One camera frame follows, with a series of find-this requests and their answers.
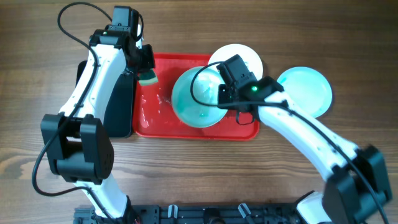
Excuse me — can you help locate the green yellow sponge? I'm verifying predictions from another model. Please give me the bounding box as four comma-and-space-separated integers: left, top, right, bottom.
139, 69, 158, 86

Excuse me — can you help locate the white plate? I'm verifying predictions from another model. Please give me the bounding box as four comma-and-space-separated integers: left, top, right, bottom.
208, 44, 264, 80

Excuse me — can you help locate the plate with green stain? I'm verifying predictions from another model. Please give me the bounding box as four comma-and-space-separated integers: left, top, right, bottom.
277, 67, 333, 118
172, 67, 227, 128

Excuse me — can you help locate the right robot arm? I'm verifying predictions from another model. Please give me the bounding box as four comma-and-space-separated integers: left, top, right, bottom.
218, 77, 392, 223

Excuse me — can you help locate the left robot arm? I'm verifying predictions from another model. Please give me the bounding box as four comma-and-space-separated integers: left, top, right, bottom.
38, 26, 155, 223

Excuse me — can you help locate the red tray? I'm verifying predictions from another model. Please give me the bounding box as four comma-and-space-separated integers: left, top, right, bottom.
132, 53, 260, 141

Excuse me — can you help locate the black tray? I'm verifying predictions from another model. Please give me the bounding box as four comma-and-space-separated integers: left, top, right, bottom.
74, 68, 136, 139

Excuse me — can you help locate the black mounting rail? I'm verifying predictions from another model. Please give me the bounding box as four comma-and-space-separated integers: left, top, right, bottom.
73, 202, 299, 224

